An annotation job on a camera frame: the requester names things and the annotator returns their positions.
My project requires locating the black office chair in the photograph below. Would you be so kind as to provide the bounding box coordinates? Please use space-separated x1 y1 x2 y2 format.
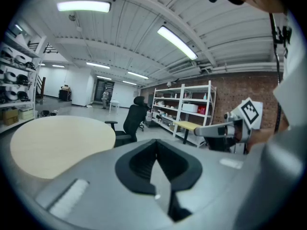
105 96 151 148

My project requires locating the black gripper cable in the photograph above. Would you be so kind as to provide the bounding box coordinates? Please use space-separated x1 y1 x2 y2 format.
268 12 293 133

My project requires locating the person's white shirt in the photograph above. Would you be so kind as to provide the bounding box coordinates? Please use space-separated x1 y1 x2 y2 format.
272 11 307 134

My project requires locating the round beige table black base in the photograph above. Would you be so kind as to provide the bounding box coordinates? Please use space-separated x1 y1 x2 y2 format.
10 115 117 179

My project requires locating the brown cardboard box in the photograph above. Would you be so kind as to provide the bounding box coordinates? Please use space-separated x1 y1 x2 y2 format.
2 108 19 127

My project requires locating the white metal storage shelf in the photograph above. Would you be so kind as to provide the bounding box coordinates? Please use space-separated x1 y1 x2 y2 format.
152 80 216 148

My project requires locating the small white desk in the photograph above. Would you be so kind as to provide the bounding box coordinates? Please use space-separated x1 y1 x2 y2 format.
109 99 120 115

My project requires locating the black cable pile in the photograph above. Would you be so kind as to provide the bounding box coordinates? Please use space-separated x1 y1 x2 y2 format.
39 109 58 117

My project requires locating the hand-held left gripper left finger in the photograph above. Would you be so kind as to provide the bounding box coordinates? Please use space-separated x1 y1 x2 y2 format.
35 139 173 230

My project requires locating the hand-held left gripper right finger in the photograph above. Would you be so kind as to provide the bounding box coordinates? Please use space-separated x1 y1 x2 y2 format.
157 139 250 230

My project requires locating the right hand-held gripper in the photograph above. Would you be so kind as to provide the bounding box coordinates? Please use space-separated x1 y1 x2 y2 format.
193 97 263 143

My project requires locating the cream storage box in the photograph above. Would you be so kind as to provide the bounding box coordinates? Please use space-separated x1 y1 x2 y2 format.
18 107 35 120

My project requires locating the ceiling light panel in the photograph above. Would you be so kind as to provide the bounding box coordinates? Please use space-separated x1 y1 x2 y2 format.
85 61 110 69
157 25 199 61
57 0 111 13

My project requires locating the small yellow-topped table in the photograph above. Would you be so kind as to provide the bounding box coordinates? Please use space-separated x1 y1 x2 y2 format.
172 120 201 145

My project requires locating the white appliance box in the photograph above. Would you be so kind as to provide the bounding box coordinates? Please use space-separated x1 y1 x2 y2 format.
181 103 199 114

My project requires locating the white metal helmet shelf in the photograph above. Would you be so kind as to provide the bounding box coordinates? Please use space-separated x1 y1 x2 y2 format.
0 20 47 134

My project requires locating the row of white black helmets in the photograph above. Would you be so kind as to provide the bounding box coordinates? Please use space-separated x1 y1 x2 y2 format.
0 47 36 103

